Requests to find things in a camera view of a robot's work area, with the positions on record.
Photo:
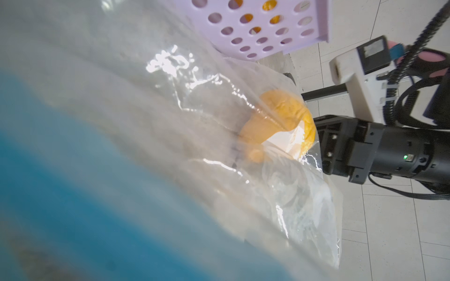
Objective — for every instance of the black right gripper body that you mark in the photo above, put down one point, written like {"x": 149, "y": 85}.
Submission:
{"x": 354, "y": 148}

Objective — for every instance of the yellow pear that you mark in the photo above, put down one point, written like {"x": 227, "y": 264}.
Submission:
{"x": 246, "y": 18}
{"x": 288, "y": 125}

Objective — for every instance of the blue zip-top bag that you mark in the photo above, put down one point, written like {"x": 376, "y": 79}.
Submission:
{"x": 121, "y": 159}

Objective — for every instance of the black microphone stand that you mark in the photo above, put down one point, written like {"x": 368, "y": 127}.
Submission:
{"x": 327, "y": 92}

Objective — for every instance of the purple plastic basket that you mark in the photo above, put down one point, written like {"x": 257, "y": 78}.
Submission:
{"x": 303, "y": 24}

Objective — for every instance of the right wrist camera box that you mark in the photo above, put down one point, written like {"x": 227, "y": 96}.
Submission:
{"x": 365, "y": 71}

